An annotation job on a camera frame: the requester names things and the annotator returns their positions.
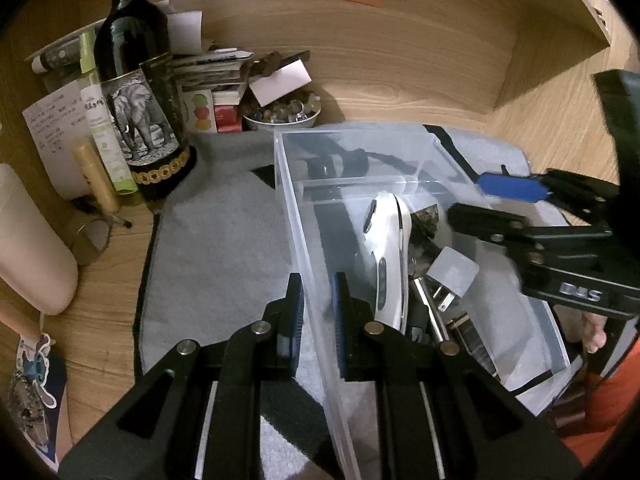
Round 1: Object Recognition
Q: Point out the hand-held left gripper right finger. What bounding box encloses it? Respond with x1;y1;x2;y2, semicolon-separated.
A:
331;272;583;480

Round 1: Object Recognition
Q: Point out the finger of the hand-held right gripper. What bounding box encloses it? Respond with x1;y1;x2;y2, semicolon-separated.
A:
446;202;532;257
477;169;621;226

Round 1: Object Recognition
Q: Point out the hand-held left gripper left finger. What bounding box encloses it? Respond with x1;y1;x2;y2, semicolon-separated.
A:
59;272;306;480

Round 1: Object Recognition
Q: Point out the dark rough stone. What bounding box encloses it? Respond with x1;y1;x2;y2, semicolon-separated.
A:
410;204;442;240

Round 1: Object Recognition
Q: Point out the white charger plug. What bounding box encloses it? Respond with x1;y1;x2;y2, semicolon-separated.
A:
426;246;480;313

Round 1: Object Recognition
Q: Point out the white handheld electric device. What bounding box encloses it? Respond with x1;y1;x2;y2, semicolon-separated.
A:
361;191;413;335

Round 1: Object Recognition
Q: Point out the clear plastic storage box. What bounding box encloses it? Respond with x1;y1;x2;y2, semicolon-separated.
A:
272;122;571;480

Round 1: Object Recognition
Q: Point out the silver metal bar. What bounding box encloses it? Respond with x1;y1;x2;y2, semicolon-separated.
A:
410;276;451;346

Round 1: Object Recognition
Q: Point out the black and gold case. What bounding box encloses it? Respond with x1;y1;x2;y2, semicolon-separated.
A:
447;312;501;376

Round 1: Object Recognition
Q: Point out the person's right forearm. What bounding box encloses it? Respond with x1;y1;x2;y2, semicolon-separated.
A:
560;340;640;453

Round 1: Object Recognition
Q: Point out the person's right hand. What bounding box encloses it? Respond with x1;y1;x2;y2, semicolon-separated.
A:
582;312;608;353

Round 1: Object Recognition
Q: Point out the grey felt mat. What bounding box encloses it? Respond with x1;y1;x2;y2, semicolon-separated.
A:
134;127;566;480

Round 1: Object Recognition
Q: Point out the white bowl of stones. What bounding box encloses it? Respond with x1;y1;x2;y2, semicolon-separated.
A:
242;92;322;129

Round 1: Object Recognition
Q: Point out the small red box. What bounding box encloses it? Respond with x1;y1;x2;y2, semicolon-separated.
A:
214;102;243;132

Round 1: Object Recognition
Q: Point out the colourful dots sticker card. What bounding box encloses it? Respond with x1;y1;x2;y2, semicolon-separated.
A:
182;89;217;133

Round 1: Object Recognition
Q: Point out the blank white card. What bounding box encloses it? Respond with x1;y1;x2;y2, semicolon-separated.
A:
249;60;311;107

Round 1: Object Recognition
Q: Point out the gold cylindrical tube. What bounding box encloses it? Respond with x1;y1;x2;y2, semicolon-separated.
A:
71;140;121;215

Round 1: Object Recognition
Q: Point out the dark brown object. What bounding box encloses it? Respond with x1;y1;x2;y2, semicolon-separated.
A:
252;50;311;78

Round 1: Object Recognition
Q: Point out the stack of booklets and papers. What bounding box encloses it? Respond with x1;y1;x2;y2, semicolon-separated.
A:
172;49;256;93

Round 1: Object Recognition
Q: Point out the light green spray bottle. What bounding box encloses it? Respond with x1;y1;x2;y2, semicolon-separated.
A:
77;30;141;206

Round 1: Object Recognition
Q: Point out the cartoon character sticker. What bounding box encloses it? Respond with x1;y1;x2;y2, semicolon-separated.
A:
10;332;56;406

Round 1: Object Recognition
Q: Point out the blue card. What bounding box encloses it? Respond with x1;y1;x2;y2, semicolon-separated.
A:
10;355;68;463

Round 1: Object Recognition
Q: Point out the cream rounded cylinder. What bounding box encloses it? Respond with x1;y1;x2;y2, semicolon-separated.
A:
0;162;80;316

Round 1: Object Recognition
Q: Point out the white paper sheet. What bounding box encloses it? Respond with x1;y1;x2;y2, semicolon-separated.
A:
167;10;203;56

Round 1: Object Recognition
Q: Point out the white handwritten note paper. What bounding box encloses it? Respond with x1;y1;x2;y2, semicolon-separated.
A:
22;80;96;200

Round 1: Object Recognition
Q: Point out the dark elephant label wine bottle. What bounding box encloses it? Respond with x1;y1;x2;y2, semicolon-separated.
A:
93;0;197;213

